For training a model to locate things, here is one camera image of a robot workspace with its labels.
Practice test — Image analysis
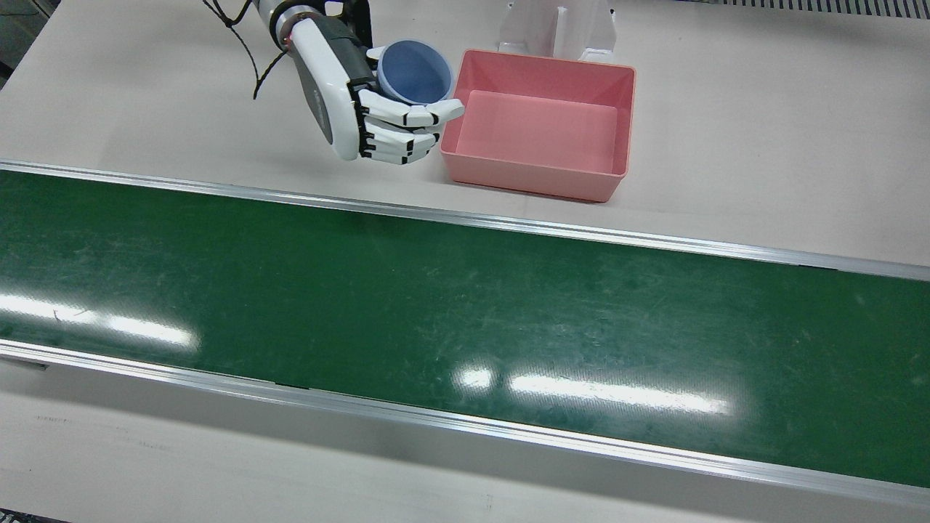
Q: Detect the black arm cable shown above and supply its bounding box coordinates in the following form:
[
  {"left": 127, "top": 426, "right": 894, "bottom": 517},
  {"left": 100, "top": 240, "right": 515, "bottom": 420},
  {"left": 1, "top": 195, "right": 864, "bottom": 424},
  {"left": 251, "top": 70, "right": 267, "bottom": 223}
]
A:
[{"left": 202, "top": 0, "right": 293, "bottom": 101}]

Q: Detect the white arm base stand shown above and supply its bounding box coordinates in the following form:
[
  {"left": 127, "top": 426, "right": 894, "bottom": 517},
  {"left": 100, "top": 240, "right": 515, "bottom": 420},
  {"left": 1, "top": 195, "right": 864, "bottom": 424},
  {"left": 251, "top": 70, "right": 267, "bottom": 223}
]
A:
[{"left": 498, "top": 0, "right": 618, "bottom": 64}]

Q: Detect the blue plastic cup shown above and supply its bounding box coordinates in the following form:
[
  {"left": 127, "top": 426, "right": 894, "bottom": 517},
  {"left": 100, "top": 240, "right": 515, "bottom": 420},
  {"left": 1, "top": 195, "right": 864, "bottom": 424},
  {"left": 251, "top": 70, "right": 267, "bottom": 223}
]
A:
[{"left": 376, "top": 40, "right": 456, "bottom": 105}]

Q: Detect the pink plastic box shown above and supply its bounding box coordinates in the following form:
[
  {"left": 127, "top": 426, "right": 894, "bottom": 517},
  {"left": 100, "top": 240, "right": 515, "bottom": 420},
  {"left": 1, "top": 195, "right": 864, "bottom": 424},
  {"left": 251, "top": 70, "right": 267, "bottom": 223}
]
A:
[{"left": 440, "top": 49, "right": 637, "bottom": 203}]

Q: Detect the metal vent grille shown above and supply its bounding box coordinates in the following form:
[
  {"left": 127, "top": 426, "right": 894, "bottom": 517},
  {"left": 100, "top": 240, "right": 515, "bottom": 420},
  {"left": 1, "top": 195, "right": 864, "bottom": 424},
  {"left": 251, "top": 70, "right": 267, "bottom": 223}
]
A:
[{"left": 676, "top": 0, "right": 930, "bottom": 20}]

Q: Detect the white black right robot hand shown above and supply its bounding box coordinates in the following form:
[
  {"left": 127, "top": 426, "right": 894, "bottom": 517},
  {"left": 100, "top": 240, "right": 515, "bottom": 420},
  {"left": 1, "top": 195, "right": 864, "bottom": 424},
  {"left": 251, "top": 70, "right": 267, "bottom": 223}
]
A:
[{"left": 288, "top": 16, "right": 465, "bottom": 166}]

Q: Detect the green conveyor belt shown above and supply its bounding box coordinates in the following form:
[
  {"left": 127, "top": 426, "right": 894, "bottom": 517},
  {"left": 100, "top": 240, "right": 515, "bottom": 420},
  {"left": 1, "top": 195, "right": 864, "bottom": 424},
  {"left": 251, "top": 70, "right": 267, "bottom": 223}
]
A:
[{"left": 0, "top": 160, "right": 930, "bottom": 509}]

